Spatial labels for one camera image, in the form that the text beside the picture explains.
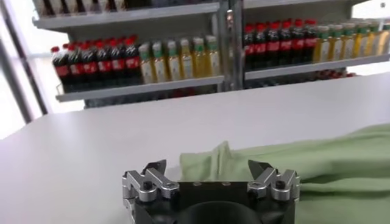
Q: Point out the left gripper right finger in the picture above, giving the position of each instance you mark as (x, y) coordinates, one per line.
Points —
(268, 182)

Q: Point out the yellow drink bottle green label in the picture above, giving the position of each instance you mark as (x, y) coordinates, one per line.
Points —
(348, 42)
(362, 41)
(323, 45)
(213, 58)
(173, 62)
(159, 64)
(199, 59)
(336, 44)
(373, 39)
(385, 38)
(186, 61)
(147, 65)

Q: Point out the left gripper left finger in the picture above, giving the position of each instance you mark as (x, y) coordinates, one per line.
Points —
(152, 182)

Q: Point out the cola bottle red cap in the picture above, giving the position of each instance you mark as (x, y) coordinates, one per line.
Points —
(62, 70)
(104, 65)
(118, 64)
(250, 48)
(90, 67)
(76, 68)
(273, 46)
(261, 47)
(132, 62)
(285, 45)
(310, 42)
(297, 43)

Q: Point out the green t-shirt with red print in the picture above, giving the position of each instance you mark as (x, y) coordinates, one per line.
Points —
(304, 170)

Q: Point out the black window frame post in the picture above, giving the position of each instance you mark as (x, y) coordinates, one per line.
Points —
(26, 62)

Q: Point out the white metal shelf unit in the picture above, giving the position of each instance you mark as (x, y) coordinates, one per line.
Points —
(304, 66)
(137, 88)

